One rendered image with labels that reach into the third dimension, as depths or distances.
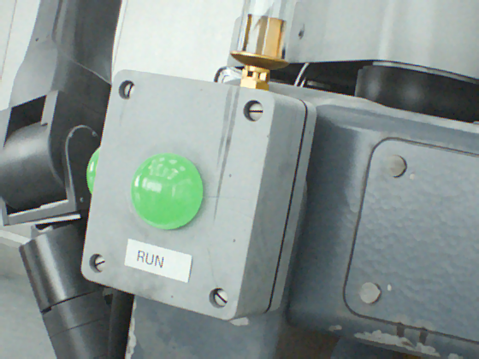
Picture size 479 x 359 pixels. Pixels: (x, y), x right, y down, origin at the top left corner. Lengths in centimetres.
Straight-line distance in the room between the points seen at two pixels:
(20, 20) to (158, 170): 688
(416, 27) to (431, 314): 19
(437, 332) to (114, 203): 14
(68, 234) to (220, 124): 29
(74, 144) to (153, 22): 593
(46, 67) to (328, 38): 19
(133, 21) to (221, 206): 628
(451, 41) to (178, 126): 19
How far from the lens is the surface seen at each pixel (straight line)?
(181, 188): 38
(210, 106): 39
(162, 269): 40
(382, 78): 54
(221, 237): 39
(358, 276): 42
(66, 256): 66
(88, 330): 65
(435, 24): 54
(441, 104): 53
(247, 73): 48
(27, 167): 66
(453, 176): 41
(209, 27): 636
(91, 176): 43
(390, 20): 55
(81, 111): 67
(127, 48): 665
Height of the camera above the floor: 132
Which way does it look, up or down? 3 degrees down
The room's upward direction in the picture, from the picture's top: 10 degrees clockwise
